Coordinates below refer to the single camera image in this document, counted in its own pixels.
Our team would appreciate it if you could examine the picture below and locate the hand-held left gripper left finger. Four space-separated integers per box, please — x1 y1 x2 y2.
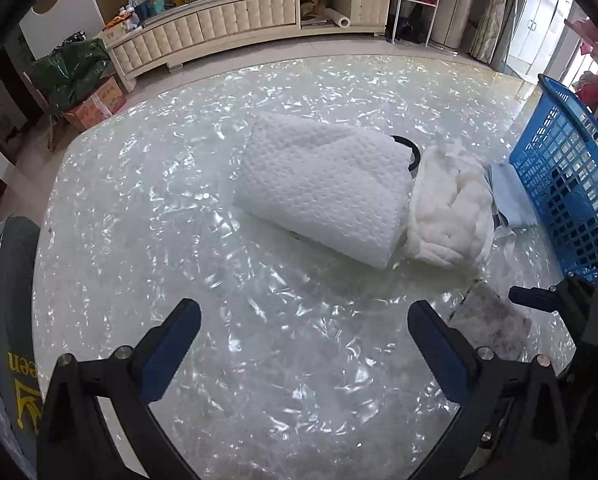
36 298 202 480

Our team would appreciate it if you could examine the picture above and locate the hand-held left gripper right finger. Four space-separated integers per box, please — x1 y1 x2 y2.
407 300 572 480

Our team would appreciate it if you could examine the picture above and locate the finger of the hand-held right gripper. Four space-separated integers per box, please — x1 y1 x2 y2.
509 275 597 322

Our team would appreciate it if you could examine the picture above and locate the grey stained sponge cloth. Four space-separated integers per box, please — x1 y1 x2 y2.
449 280 532 361

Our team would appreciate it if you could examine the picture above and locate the light blue cloth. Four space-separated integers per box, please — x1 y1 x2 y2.
484 162 540 228

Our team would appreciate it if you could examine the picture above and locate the white fluffy cotton cloth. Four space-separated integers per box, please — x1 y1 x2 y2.
404 132 517 281

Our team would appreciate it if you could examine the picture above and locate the blue plastic basket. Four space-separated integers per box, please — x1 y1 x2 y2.
509 74 598 283

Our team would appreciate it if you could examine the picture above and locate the white quilted towel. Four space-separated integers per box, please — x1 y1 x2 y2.
233 111 414 269

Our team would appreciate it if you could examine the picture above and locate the dark cloth with yellow print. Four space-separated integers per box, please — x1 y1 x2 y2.
0 215 50 480

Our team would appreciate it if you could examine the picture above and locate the black round band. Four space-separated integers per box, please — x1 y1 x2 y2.
389 135 421 176

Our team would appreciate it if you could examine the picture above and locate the pink clothing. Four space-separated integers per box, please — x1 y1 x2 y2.
564 17 598 111

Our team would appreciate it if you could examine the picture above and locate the cardboard box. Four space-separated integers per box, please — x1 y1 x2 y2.
64 76 127 131

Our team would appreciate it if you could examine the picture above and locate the patterned curtain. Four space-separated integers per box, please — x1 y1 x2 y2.
469 0 522 66

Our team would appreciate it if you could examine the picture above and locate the green plastic bag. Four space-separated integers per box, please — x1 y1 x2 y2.
29 37 112 111

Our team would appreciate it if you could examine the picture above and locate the white standing air conditioner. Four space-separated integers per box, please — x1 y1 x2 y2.
429 0 480 51

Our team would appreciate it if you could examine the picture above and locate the white metal rack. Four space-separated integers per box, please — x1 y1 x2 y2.
386 0 447 46

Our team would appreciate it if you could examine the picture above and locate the cream tufted TV cabinet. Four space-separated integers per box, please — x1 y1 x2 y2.
106 0 392 93

